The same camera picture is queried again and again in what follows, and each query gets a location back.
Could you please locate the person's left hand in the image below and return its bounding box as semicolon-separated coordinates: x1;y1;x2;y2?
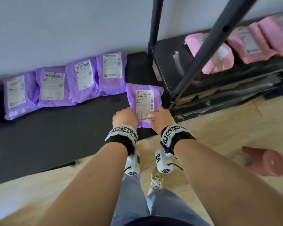
112;107;139;130

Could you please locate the person's right forearm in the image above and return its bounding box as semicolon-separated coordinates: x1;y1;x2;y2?
173;138;283;226

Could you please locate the person's left forearm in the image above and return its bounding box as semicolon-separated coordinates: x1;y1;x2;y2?
35;142;129;226

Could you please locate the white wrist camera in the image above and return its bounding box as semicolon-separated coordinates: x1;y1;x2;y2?
124;149;141;176

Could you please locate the person's dark shirt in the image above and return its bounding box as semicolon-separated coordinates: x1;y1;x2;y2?
122;216;204;226

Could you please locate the person's right hand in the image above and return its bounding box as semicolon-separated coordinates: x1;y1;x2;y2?
146;106;176;136

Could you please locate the person's yellow-green shoe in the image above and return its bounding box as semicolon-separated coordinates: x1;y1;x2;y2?
147;168;164;196

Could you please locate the black low table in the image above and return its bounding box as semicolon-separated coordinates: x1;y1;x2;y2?
0;51;164;187

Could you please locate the black marker wristband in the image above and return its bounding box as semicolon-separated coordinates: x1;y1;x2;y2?
160;124;196;155
104;124;138;156

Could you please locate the dark metal shelf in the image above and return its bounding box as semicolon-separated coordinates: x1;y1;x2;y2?
147;0;283;123

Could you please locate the white marker cube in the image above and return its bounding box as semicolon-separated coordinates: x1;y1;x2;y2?
155;149;175;175

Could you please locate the person's blue jeans leg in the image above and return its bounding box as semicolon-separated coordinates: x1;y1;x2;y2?
146;188;212;226
110;173;151;226

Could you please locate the pink plastic stool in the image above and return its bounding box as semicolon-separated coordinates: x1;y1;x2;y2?
241;146;283;177

